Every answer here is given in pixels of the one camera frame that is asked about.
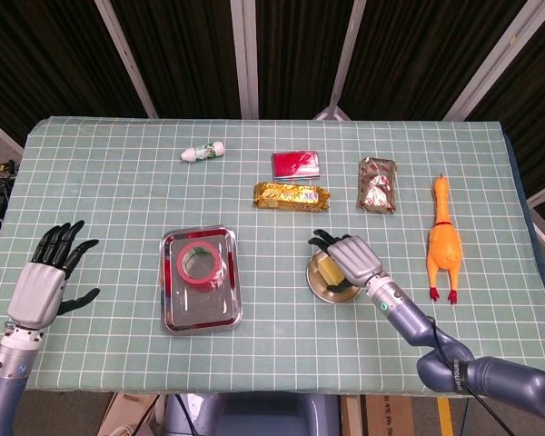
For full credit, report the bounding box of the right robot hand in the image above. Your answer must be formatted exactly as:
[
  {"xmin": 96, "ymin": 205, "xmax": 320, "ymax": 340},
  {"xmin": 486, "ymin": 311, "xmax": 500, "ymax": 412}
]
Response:
[{"xmin": 307, "ymin": 229, "xmax": 385, "ymax": 294}]

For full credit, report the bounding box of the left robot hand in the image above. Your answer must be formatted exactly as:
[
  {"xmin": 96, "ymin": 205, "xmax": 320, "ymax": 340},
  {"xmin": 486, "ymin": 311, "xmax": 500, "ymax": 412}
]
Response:
[{"xmin": 6, "ymin": 220, "xmax": 101, "ymax": 331}]

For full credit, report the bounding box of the yellow foam cube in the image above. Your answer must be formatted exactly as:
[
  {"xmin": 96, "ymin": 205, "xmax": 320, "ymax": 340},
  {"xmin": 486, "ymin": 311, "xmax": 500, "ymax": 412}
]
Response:
[{"xmin": 318, "ymin": 256, "xmax": 346, "ymax": 285}]

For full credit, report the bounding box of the red tape roll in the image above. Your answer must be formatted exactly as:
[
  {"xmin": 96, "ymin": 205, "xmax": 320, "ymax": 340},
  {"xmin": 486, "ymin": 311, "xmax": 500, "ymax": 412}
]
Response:
[{"xmin": 177, "ymin": 241, "xmax": 223, "ymax": 291}]

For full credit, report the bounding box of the round steel plate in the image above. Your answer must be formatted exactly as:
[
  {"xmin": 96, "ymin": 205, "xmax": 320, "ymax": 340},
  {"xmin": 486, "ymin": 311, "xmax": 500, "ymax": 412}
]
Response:
[{"xmin": 305, "ymin": 249, "xmax": 362, "ymax": 304}]

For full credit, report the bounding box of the crumpled silver snack packet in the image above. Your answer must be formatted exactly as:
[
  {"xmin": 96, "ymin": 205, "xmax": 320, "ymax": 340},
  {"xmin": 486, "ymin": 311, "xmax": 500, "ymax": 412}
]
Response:
[{"xmin": 356, "ymin": 156, "xmax": 399, "ymax": 214}]

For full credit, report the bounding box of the gold biscuit packet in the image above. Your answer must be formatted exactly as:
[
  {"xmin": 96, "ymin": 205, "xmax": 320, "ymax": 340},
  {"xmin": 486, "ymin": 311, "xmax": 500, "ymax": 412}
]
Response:
[{"xmin": 253, "ymin": 181, "xmax": 332, "ymax": 213}]

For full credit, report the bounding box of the orange rubber chicken toy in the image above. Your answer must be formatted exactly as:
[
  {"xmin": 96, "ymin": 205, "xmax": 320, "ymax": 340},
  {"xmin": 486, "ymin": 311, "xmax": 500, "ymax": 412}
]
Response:
[{"xmin": 425, "ymin": 173, "xmax": 463, "ymax": 304}]

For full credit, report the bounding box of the flat red box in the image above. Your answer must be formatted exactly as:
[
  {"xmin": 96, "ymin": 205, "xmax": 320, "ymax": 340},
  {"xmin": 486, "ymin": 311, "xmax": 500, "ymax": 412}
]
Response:
[{"xmin": 271, "ymin": 151, "xmax": 322, "ymax": 181}]

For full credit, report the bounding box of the green checked tablecloth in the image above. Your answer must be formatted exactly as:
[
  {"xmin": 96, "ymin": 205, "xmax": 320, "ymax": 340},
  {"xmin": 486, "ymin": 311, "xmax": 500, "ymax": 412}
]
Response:
[{"xmin": 0, "ymin": 116, "xmax": 545, "ymax": 399}]

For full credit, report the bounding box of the brown cardboard box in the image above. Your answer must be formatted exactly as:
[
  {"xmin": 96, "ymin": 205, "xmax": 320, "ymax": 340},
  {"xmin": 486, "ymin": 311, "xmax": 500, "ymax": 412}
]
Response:
[
  {"xmin": 97, "ymin": 392, "xmax": 160, "ymax": 436},
  {"xmin": 361, "ymin": 394, "xmax": 417, "ymax": 436}
]

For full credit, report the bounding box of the rectangular steel tray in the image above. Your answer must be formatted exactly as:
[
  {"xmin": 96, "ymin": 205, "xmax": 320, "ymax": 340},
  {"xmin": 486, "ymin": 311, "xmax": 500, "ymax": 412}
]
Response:
[{"xmin": 158, "ymin": 224, "xmax": 244, "ymax": 336}]

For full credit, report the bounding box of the grey robot torso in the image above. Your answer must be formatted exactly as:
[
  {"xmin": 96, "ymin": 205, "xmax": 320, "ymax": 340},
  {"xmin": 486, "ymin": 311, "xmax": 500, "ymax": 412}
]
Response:
[{"xmin": 163, "ymin": 392, "xmax": 342, "ymax": 436}]

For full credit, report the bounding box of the white green plastic bottle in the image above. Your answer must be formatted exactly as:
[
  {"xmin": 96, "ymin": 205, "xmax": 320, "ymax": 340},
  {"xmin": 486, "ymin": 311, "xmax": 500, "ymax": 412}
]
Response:
[{"xmin": 180, "ymin": 141, "xmax": 225, "ymax": 163}]

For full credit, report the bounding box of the dark pleated curtain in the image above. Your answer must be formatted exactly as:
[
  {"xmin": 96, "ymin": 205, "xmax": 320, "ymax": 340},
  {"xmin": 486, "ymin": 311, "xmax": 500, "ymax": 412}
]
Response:
[{"xmin": 0, "ymin": 0, "xmax": 545, "ymax": 219}]

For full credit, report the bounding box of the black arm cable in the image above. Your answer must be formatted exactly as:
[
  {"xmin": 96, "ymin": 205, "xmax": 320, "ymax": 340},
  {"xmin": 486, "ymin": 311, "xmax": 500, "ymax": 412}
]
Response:
[{"xmin": 429, "ymin": 317, "xmax": 505, "ymax": 436}]

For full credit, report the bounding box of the white frame post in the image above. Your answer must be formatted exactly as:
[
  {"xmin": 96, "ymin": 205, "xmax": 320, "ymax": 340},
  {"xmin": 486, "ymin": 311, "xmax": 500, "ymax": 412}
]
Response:
[
  {"xmin": 229, "ymin": 0, "xmax": 260, "ymax": 119},
  {"xmin": 94, "ymin": 0, "xmax": 160, "ymax": 119},
  {"xmin": 444, "ymin": 0, "xmax": 545, "ymax": 120},
  {"xmin": 315, "ymin": 0, "xmax": 369, "ymax": 120}
]

